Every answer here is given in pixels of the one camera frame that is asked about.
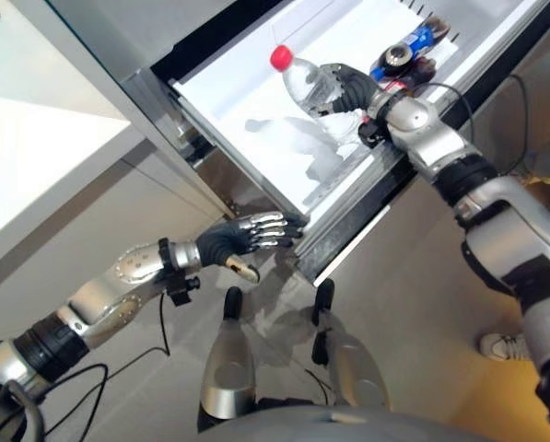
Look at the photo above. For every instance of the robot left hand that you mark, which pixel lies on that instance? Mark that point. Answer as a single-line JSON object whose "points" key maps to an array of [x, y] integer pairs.
{"points": [[224, 244]]}

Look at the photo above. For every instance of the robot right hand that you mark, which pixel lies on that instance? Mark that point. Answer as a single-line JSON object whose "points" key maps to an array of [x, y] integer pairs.
{"points": [[348, 89]]}

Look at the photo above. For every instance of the clear water bottle red cap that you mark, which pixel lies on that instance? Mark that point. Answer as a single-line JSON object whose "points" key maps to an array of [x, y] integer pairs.
{"points": [[318, 99]]}

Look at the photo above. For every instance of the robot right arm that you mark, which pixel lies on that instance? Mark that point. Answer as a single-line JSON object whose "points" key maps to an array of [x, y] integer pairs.
{"points": [[482, 193]]}

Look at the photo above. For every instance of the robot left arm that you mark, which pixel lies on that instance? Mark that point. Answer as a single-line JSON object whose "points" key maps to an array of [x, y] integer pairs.
{"points": [[81, 313]]}

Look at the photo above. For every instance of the silver refrigerator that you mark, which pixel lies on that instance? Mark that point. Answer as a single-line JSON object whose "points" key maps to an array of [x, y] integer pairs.
{"points": [[302, 115]]}

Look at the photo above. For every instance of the dark cola bottle red label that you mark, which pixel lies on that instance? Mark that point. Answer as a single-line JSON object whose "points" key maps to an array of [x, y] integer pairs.
{"points": [[413, 76]]}

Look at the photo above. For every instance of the cola bottle blue label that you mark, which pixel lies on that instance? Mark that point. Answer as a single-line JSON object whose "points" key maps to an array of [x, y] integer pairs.
{"points": [[413, 48]]}

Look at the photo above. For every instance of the robot left leg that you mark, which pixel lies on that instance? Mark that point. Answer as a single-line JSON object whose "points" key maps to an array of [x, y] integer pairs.
{"points": [[228, 359]]}

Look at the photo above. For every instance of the robot leg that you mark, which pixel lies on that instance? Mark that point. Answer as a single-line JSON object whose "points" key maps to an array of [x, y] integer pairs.
{"points": [[348, 359], [228, 359]]}

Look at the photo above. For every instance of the robot right leg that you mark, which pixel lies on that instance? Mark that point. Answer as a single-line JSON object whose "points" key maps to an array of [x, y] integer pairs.
{"points": [[348, 359]]}

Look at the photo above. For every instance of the white counter cabinet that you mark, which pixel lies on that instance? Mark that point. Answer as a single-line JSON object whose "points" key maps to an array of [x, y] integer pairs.
{"points": [[58, 152]]}

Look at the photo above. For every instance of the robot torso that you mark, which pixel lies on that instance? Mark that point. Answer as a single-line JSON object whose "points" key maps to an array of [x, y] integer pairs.
{"points": [[376, 426]]}

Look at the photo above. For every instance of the person's white shoe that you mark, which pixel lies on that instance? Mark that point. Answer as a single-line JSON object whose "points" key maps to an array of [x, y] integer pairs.
{"points": [[502, 346]]}

